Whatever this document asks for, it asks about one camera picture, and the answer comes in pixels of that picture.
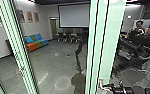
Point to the dark table with chairs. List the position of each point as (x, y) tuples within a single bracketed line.
[(70, 36)]

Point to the green framed glass partition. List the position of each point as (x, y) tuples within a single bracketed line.
[(101, 43)]

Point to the brown wooden door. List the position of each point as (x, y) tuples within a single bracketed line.
[(53, 28)]

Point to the blue and green sofa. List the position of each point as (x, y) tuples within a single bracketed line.
[(36, 41)]

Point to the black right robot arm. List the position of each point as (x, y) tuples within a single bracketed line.
[(144, 90)]

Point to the white projection screen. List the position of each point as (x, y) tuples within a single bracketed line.
[(74, 15)]

